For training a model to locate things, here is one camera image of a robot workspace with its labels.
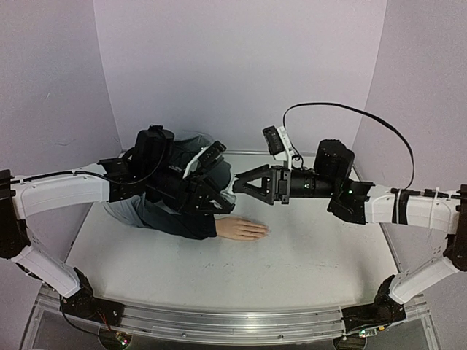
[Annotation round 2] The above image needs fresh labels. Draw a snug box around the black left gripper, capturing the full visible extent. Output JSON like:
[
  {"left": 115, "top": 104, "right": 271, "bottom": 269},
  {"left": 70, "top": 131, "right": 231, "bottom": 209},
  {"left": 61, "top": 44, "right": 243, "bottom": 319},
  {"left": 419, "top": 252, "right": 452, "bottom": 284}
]
[{"left": 147, "top": 162, "right": 237, "bottom": 215}]

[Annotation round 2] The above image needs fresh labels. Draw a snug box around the clear nail polish bottle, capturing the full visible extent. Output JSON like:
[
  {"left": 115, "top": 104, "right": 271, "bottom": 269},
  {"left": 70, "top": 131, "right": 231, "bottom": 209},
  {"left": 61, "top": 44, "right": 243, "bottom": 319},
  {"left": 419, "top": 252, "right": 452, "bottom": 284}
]
[{"left": 222, "top": 192, "right": 236, "bottom": 205}]

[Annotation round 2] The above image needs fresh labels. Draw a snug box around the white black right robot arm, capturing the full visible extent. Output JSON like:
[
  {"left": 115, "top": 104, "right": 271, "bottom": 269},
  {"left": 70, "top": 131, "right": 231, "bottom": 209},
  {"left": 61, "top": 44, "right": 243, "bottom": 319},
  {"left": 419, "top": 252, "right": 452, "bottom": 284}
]
[{"left": 233, "top": 139, "right": 466, "bottom": 334}]

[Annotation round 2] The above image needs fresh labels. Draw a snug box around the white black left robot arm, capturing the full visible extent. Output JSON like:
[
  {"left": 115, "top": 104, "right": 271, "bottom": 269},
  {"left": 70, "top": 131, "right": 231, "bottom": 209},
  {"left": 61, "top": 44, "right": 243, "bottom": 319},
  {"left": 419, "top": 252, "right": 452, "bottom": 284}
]
[{"left": 1, "top": 125, "right": 235, "bottom": 326}]

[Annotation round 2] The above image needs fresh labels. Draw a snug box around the mannequin hand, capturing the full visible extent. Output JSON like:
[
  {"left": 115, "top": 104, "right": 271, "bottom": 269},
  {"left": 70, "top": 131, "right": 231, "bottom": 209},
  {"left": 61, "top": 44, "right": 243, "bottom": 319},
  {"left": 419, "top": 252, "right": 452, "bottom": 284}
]
[{"left": 215, "top": 217, "right": 269, "bottom": 241}]

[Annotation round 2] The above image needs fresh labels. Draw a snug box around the aluminium table edge strip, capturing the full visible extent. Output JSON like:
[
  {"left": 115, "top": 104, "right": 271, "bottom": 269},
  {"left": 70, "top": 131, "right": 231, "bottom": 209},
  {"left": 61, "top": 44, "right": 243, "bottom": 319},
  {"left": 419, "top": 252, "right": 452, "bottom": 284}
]
[{"left": 223, "top": 149, "right": 317, "bottom": 158}]

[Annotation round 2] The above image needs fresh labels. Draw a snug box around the dark jacket with grey lining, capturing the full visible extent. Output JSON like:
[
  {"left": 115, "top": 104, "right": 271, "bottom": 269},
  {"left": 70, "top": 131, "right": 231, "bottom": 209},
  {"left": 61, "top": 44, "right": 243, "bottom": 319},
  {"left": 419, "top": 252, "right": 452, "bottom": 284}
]
[{"left": 103, "top": 133, "right": 236, "bottom": 240}]

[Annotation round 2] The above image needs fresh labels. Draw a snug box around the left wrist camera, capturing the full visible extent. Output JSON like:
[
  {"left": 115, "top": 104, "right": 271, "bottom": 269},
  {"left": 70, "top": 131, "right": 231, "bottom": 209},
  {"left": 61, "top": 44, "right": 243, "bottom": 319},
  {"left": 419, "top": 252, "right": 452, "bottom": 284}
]
[{"left": 182, "top": 141, "right": 227, "bottom": 179}]

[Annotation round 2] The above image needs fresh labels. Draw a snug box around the black right camera cable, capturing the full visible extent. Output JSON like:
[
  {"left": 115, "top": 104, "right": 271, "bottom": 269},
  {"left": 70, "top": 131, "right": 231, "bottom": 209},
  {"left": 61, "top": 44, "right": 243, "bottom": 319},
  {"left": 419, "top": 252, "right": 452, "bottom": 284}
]
[{"left": 282, "top": 103, "right": 416, "bottom": 189}]

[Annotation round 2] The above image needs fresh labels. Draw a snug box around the aluminium front rail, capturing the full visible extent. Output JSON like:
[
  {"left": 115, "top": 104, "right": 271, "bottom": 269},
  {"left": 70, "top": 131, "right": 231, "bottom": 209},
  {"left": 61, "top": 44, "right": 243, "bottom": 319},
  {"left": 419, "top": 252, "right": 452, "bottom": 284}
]
[{"left": 34, "top": 298, "right": 433, "bottom": 338}]

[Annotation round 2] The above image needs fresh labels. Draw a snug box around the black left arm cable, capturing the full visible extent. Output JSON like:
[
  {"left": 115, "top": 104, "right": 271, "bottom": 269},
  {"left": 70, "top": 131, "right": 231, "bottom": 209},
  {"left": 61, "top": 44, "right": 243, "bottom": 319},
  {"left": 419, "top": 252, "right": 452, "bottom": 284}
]
[{"left": 0, "top": 145, "right": 169, "bottom": 187}]

